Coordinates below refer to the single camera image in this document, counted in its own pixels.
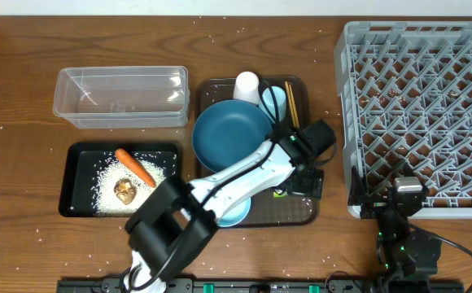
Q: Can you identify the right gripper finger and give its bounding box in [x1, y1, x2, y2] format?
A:
[402, 163, 429, 194]
[347, 166, 375, 219]

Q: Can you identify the silver foil snack wrapper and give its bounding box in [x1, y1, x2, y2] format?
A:
[273, 190, 288, 198]

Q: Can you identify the light blue bowl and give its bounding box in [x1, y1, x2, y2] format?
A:
[217, 198, 251, 228]

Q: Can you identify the dark blue plate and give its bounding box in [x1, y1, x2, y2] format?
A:
[192, 100, 272, 172]

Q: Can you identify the brown food piece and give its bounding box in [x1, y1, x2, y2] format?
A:
[114, 178, 137, 205]

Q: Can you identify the orange carrot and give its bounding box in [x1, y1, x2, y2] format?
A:
[115, 148, 156, 188]

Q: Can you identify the pile of rice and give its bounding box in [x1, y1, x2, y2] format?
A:
[90, 158, 155, 216]

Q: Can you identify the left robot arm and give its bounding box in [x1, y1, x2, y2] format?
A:
[122, 120, 337, 292]

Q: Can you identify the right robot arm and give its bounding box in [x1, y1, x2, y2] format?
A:
[347, 164, 441, 292]

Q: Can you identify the grey dishwasher rack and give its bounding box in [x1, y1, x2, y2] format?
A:
[334, 21, 472, 219]

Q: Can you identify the black waste tray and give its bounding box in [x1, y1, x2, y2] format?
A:
[59, 142, 181, 217]

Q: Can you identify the dark brown serving tray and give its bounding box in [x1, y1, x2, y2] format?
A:
[195, 76, 319, 228]

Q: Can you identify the light blue plastic cup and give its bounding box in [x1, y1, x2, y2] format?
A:
[258, 86, 287, 124]

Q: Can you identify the wooden chopstick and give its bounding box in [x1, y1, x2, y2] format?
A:
[287, 83, 301, 130]
[284, 81, 299, 129]

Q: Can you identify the pink plastic cup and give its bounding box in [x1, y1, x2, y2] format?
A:
[233, 72, 260, 105]

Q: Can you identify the clear plastic bin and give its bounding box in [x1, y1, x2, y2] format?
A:
[53, 66, 190, 129]

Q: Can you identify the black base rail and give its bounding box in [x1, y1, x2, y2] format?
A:
[56, 278, 464, 293]

